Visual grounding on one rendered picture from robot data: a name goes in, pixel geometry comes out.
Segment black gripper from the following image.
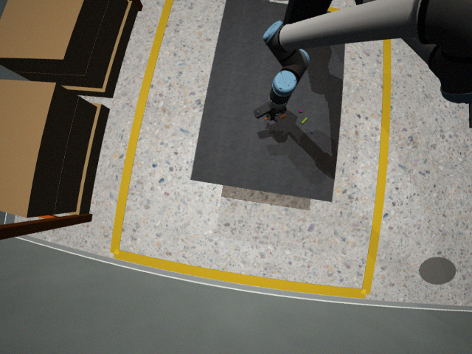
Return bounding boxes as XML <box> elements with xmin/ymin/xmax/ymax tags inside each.
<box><xmin>266</xmin><ymin>106</ymin><xmax>287</xmax><ymax>121</ymax></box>

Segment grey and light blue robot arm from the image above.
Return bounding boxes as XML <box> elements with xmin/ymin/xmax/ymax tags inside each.
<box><xmin>254</xmin><ymin>0</ymin><xmax>472</xmax><ymax>119</ymax></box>

